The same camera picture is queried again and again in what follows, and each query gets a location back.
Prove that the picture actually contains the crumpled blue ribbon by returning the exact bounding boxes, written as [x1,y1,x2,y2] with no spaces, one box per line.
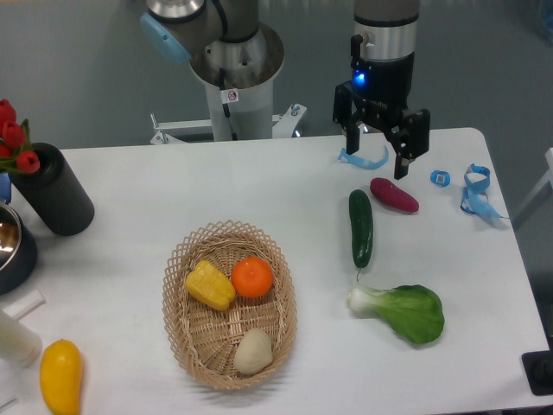
[460,163,507,219]

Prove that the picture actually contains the dark metal bowl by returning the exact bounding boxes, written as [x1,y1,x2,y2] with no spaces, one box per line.
[1,203,38,295]

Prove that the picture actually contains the small blue tape roll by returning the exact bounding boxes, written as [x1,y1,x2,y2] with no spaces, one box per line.
[429,169,451,188]

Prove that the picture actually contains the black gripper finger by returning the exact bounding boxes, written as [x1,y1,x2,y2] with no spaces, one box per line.
[385,109,430,180]
[333,81,366,154]

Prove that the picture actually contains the white flat box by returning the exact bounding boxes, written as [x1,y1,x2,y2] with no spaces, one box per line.
[1,289,46,320]

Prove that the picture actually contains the blue tape strip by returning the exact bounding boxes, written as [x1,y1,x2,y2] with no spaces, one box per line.
[337,147,389,170]

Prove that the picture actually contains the red artificial tulips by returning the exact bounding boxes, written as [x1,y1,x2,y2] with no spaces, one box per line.
[1,99,41,175]

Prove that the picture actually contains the green cucumber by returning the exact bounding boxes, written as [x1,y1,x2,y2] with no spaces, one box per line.
[348,189,374,269]

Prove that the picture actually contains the woven wicker basket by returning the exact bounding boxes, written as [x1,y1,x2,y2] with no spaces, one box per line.
[162,220,297,390]

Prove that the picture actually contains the beige garlic bulb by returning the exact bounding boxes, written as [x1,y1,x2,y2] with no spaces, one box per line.
[233,328,273,375]

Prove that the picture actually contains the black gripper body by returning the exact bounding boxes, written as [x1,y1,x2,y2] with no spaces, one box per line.
[350,33,414,134]

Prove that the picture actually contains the yellow bell pepper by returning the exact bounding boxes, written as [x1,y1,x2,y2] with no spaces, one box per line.
[185,260,236,311]

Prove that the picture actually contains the white plastic bottle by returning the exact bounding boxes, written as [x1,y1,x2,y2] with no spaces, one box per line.
[0,310,42,367]

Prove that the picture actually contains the orange tangerine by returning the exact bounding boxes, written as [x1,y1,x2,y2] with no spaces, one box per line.
[231,257,273,298]

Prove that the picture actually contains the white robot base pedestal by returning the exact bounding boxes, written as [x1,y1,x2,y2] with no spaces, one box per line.
[143,16,307,141]

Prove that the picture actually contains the purple sweet potato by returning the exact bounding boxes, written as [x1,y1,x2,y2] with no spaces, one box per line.
[370,177,419,214]

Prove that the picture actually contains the yellow mango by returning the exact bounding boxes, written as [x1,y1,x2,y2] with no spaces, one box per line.
[39,339,83,415]

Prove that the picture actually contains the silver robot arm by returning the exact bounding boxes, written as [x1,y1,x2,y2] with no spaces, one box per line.
[140,1,430,179]

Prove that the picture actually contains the green bok choy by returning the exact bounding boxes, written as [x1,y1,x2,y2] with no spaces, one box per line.
[346,285,445,345]

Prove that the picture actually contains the black corner device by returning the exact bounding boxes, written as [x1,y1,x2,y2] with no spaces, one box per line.
[522,350,552,396]

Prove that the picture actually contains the black cylindrical vase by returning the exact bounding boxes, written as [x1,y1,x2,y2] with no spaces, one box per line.
[10,143,95,236]

